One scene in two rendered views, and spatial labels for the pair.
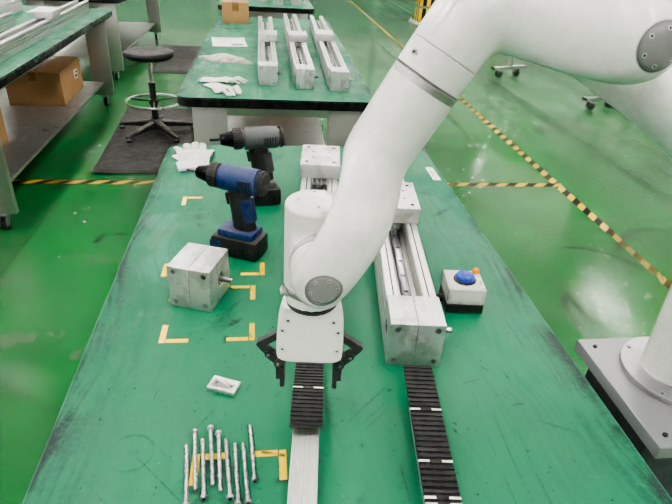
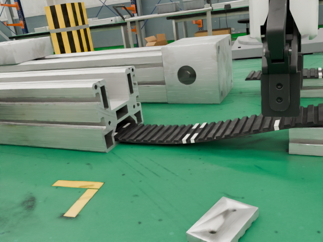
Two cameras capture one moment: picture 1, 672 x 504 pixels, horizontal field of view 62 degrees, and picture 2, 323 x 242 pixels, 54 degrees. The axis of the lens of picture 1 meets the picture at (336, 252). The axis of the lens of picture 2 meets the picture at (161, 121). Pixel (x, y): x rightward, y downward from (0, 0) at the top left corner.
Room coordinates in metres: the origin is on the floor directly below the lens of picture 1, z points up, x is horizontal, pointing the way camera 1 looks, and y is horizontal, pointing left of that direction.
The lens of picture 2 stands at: (0.64, 0.36, 0.93)
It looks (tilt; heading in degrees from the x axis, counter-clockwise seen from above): 20 degrees down; 299
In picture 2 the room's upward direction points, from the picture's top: 8 degrees counter-clockwise
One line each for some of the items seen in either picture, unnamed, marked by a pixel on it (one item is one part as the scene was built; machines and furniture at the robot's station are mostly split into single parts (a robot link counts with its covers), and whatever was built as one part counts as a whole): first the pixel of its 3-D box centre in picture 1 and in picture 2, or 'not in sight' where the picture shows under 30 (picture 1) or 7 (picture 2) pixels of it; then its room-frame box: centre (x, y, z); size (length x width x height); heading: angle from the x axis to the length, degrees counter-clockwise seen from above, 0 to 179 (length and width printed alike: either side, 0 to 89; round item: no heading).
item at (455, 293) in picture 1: (458, 290); not in sight; (1.00, -0.27, 0.81); 0.10 x 0.08 x 0.06; 92
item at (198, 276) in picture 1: (205, 277); not in sight; (0.96, 0.27, 0.83); 0.11 x 0.10 x 0.10; 79
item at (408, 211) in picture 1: (393, 206); (9, 57); (1.28, -0.14, 0.87); 0.16 x 0.11 x 0.07; 2
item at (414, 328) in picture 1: (419, 330); (201, 66); (0.83, -0.17, 0.83); 0.12 x 0.09 x 0.10; 92
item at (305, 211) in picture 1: (314, 243); not in sight; (0.67, 0.03, 1.09); 0.09 x 0.08 x 0.13; 10
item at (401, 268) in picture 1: (391, 223); (15, 78); (1.28, -0.14, 0.82); 0.80 x 0.10 x 0.09; 2
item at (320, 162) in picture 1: (320, 165); not in sight; (1.52, 0.06, 0.87); 0.16 x 0.11 x 0.07; 2
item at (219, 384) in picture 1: (224, 385); (223, 223); (0.70, 0.18, 0.78); 0.05 x 0.03 x 0.01; 76
